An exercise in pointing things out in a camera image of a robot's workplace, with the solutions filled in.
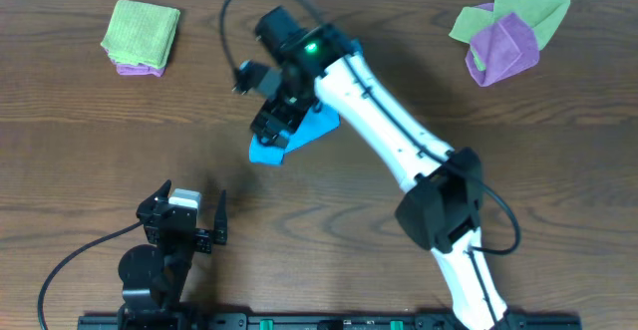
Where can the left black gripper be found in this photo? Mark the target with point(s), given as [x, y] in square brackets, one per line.
[186, 233]

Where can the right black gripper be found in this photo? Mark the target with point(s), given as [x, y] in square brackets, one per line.
[278, 116]

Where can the blue microfiber cloth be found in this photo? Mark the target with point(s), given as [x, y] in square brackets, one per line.
[318, 121]

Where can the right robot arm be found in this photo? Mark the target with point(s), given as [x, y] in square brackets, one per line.
[321, 69]

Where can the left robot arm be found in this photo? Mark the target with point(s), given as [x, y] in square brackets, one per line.
[154, 274]

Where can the folded purple cloth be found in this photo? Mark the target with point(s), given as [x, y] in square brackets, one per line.
[126, 67]

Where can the folded green cloth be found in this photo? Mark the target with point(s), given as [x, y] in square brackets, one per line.
[140, 33]

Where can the crumpled purple cloth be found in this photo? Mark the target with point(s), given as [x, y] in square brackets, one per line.
[501, 50]

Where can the crumpled green cloth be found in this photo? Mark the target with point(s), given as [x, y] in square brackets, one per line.
[543, 16]

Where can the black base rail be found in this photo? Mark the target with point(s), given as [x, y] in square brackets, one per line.
[241, 321]

